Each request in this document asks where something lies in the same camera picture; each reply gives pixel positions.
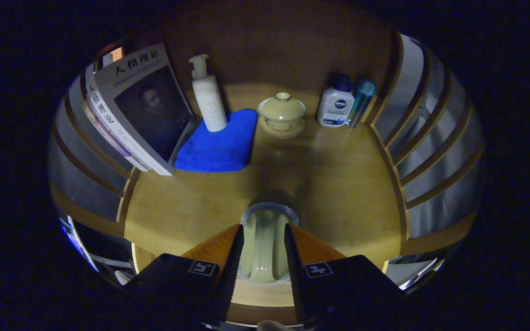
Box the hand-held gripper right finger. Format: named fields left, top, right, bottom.
left=283, top=223, right=401, bottom=327

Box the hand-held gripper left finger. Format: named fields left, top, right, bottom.
left=122, top=224, right=245, bottom=325

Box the pale green fleece-based polishing pad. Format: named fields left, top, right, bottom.
left=240, top=202, right=300, bottom=284

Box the wooden countertop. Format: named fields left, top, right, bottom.
left=124, top=83, right=406, bottom=305

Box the wooden cabinet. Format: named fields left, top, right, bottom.
left=49, top=14, right=486, bottom=327

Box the blue folded cloth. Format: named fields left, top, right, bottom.
left=174, top=108, right=259, bottom=173

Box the thin white book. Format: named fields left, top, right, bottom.
left=91, top=115, right=151, bottom=172

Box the beige lidded tea cup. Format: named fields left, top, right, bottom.
left=258, top=92, right=307, bottom=140

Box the white pump bottle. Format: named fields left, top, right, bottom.
left=189, top=54, right=228, bottom=132

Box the white lotion bottle blue cap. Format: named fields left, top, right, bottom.
left=317, top=74, right=355, bottom=128

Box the purple book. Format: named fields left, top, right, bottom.
left=83, top=103, right=139, bottom=170

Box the thick white book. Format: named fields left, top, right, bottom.
left=86, top=44, right=196, bottom=176

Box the teal slim bottle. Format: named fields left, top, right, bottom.
left=346, top=78, right=377, bottom=128

